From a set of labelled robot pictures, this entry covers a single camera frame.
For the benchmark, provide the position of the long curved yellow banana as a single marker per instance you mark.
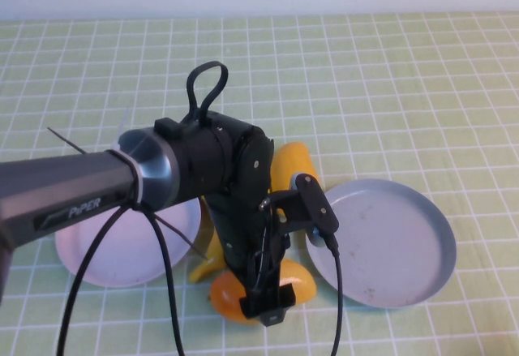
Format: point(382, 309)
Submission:
point(207, 271)

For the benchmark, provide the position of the black zip tie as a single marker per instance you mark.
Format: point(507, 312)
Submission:
point(67, 141)
point(182, 237)

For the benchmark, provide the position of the orange yellow mango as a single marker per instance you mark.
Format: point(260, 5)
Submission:
point(223, 295)

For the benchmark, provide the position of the blue round plate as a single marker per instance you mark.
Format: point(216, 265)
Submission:
point(389, 246)

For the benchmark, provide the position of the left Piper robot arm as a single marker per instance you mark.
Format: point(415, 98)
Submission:
point(61, 194)

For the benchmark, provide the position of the green white checked tablecloth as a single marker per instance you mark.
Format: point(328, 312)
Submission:
point(365, 88)

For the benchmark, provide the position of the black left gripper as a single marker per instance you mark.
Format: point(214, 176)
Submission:
point(243, 242)

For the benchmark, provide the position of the white zip tie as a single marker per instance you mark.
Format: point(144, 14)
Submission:
point(137, 185)

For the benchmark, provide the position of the pink round plate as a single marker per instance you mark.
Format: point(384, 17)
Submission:
point(121, 258)

